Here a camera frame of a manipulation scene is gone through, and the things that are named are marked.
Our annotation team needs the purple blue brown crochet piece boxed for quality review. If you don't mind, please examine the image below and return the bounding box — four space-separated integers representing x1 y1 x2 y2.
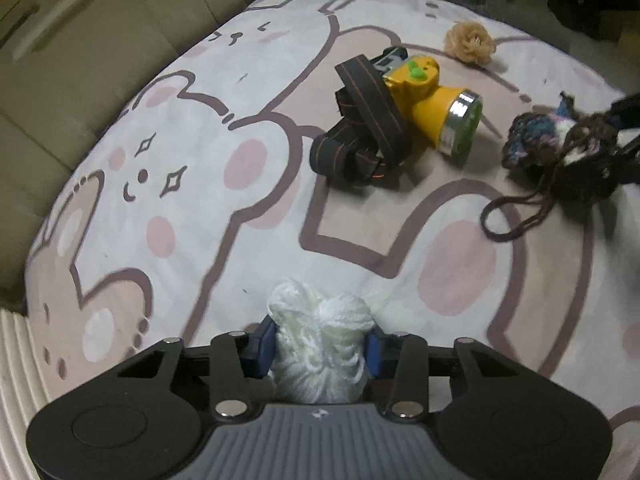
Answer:
480 92 639 243

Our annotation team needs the white yarn ball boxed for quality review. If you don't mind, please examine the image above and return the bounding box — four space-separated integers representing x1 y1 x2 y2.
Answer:
267 280 374 404

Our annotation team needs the yellow headlamp with black strap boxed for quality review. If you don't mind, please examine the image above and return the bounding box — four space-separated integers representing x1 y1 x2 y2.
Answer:
309 47 483 184

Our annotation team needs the cartoon bear bed sheet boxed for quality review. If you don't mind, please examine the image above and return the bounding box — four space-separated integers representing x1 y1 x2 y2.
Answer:
26 0 639 479

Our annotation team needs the beige fabric flower hair clip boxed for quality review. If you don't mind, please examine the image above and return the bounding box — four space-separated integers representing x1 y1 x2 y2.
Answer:
444 22 497 66

